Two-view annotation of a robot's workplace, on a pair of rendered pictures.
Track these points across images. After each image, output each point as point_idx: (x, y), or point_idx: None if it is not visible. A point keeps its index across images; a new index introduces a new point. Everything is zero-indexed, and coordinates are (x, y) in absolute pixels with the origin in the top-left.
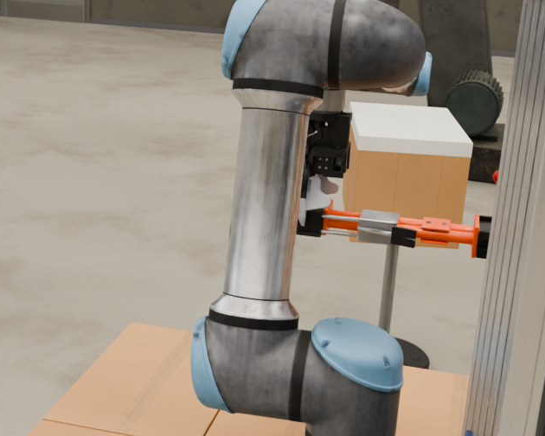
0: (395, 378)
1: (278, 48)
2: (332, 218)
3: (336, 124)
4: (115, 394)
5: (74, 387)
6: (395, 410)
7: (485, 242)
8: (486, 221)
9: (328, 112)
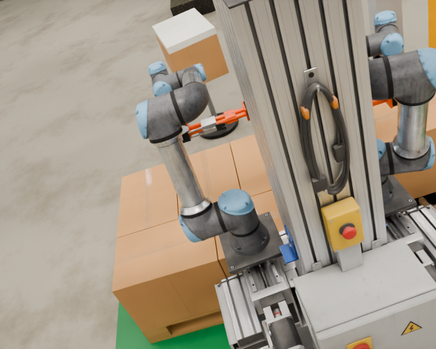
0: (251, 206)
1: (160, 125)
2: (192, 131)
3: None
4: (135, 212)
5: (120, 218)
6: (255, 212)
7: None
8: None
9: None
